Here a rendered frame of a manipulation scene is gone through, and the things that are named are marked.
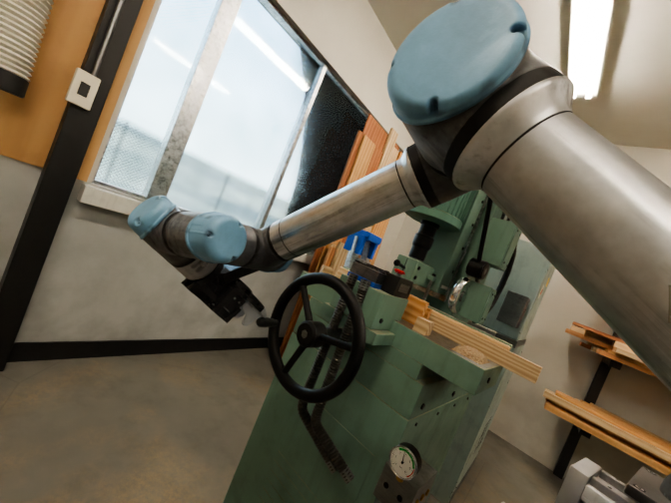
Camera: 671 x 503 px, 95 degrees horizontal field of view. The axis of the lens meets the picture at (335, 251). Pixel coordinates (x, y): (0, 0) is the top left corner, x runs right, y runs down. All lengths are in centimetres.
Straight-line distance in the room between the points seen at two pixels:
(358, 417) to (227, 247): 59
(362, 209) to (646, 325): 33
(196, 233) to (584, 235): 43
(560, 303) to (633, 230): 302
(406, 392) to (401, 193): 51
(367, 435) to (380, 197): 62
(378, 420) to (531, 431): 260
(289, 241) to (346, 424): 56
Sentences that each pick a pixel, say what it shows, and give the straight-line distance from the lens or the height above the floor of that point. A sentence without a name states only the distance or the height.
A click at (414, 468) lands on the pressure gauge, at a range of 77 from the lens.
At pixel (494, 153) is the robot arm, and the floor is 114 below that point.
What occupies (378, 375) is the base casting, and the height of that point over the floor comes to 76.
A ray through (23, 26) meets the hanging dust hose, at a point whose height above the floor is 129.
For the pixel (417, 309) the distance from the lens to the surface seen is 88.
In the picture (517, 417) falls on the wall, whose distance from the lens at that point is 336.
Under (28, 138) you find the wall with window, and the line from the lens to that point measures 172.
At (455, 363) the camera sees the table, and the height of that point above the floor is 88.
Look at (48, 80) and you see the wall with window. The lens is 172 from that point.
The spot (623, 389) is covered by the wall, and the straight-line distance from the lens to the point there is 331.
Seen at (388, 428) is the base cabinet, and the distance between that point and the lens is 85.
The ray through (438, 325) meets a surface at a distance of 94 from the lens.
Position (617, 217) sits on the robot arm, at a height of 111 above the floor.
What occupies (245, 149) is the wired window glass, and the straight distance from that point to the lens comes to 212.
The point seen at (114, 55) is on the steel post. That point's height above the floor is 139.
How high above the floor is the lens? 103
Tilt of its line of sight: 2 degrees down
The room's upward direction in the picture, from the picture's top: 22 degrees clockwise
